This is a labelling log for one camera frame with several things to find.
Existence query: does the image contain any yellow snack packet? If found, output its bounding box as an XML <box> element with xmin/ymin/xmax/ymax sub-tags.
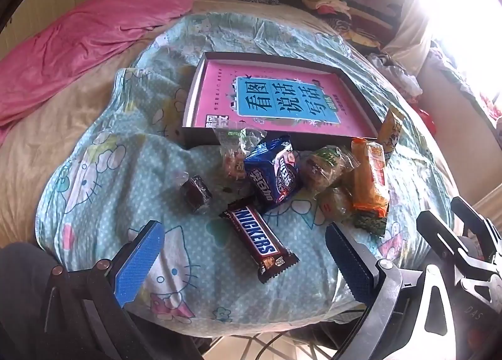
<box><xmin>377</xmin><ymin>106</ymin><xmax>404</xmax><ymax>162</ymax></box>

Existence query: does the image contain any brown Snickers bar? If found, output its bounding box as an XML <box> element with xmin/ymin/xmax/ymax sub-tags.
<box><xmin>220</xmin><ymin>197</ymin><xmax>300</xmax><ymax>283</ymax></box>

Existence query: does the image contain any floral curtain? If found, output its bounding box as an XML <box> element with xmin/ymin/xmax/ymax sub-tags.
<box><xmin>427</xmin><ymin>40</ymin><xmax>501</xmax><ymax>144</ymax></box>

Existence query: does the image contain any red plastic bag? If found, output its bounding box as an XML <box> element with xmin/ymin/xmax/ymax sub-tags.
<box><xmin>415</xmin><ymin>108</ymin><xmax>436</xmax><ymax>137</ymax></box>

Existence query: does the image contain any black green-pea snack bag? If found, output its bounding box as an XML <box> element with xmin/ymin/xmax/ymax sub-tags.
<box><xmin>354</xmin><ymin>210</ymin><xmax>387</xmax><ymax>237</ymax></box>

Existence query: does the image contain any Hello Kitty blue quilt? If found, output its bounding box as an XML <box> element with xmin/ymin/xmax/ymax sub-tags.
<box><xmin>35</xmin><ymin>13</ymin><xmax>459</xmax><ymax>337</ymax></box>

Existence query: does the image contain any dark candy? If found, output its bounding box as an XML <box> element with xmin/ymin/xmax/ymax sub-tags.
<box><xmin>180</xmin><ymin>175</ymin><xmax>213</xmax><ymax>213</ymax></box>

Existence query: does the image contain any pile of folded clothes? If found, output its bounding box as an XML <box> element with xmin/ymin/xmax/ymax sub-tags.
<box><xmin>299</xmin><ymin>0</ymin><xmax>425</xmax><ymax>102</ymax></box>

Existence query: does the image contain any clear yellow pastry bag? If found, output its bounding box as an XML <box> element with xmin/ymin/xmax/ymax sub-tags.
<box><xmin>318</xmin><ymin>186</ymin><xmax>354</xmax><ymax>222</ymax></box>

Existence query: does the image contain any green-label pastry bag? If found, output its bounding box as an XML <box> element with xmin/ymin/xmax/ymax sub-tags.
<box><xmin>300</xmin><ymin>145</ymin><xmax>359</xmax><ymax>197</ymax></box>

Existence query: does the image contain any pink blue children's book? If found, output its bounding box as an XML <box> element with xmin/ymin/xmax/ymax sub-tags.
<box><xmin>191</xmin><ymin>59</ymin><xmax>379</xmax><ymax>139</ymax></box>

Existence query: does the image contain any blue Oreo cookie pack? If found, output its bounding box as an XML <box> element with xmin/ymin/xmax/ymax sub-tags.
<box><xmin>244</xmin><ymin>135</ymin><xmax>300</xmax><ymax>209</ymax></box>

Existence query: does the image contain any orange snack pack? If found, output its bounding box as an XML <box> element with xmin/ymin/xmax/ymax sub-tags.
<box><xmin>351</xmin><ymin>137</ymin><xmax>390</xmax><ymax>218</ymax></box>

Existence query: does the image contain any beige bed sheet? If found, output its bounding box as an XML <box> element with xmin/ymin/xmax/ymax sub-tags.
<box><xmin>1</xmin><ymin>21</ymin><xmax>174</xmax><ymax>245</ymax></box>

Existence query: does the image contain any clear red-label snack bag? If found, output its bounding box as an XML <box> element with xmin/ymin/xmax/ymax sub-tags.
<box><xmin>213</xmin><ymin>124</ymin><xmax>267</xmax><ymax>182</ymax></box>

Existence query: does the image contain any pink blanket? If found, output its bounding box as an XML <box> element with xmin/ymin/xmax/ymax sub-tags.
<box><xmin>1</xmin><ymin>0</ymin><xmax>194</xmax><ymax>137</ymax></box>

